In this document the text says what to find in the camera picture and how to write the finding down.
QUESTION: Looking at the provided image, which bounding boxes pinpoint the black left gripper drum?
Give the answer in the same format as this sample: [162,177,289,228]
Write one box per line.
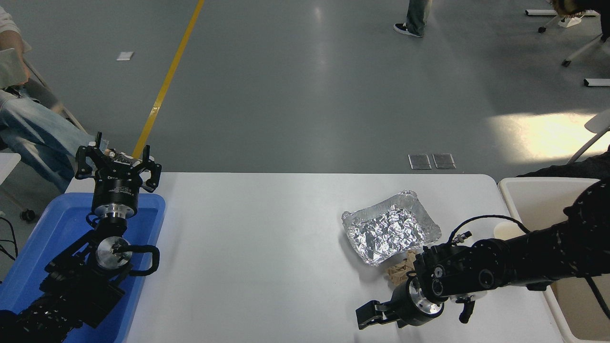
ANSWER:
[92,160,144,211]

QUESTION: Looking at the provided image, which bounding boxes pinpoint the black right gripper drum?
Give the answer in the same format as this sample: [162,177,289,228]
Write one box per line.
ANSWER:
[391,281,432,328]

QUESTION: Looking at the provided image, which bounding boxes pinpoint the pale paper cup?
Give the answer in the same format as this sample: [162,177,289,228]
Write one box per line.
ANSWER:
[493,221,529,241]

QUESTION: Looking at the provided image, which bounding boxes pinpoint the crumpled tan paper ball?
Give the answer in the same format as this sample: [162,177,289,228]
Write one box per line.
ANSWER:
[386,250,420,286]

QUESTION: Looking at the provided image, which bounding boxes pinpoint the seated person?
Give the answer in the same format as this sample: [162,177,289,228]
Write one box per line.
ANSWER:
[0,6,136,193]

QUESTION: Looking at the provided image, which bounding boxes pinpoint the blue plastic tray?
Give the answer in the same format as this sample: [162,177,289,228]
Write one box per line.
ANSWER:
[0,192,166,343]

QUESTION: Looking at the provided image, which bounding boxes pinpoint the grey chair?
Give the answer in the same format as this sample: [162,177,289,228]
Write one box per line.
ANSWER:
[21,57,89,134]

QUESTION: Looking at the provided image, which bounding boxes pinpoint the white side table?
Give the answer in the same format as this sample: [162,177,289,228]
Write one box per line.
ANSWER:
[0,152,22,185]

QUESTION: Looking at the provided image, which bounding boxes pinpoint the silver foil tray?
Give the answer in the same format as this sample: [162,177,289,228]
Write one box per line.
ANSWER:
[341,190,442,266]

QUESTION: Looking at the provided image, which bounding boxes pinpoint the large pale bin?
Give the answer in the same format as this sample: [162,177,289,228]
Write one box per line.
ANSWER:
[498,177,610,343]

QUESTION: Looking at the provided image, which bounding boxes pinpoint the person in dark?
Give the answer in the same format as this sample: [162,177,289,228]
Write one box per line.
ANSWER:
[517,151,610,180]

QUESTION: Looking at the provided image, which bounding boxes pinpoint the walking person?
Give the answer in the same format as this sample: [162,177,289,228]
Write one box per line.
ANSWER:
[394,0,433,38]

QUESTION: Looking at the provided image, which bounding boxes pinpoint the white chair base with casters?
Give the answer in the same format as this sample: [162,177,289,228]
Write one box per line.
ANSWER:
[539,14,610,67]

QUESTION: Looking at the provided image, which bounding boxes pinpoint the black floor cables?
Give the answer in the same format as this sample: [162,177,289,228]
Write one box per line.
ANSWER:
[0,217,19,262]

